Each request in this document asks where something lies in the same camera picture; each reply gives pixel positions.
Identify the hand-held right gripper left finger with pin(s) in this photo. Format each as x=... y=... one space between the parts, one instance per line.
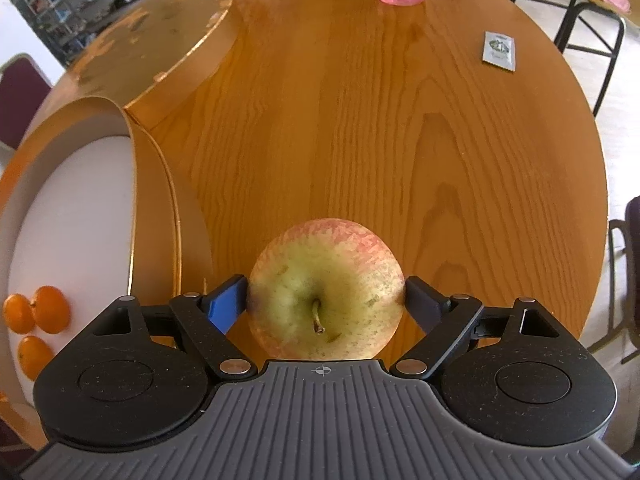
x=227 y=305

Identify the purple armchair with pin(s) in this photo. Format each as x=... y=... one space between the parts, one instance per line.
x=632 y=260

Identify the orange tangerine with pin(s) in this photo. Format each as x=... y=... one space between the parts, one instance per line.
x=50 y=310
x=35 y=357
x=16 y=314

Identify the round wooden stool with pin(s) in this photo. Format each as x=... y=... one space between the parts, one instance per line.
x=615 y=15

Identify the small printed packet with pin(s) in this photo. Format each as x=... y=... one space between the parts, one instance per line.
x=499 y=51

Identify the round gold box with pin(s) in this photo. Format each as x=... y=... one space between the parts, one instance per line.
x=75 y=220

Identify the round wooden desktop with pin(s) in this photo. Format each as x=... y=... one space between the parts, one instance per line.
x=375 y=150

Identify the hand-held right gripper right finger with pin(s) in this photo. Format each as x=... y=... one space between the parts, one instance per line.
x=422 y=302

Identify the round gold box lid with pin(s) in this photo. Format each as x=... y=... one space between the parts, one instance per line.
x=150 y=45

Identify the yellow-red apple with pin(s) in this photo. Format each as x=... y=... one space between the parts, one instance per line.
x=325 y=285

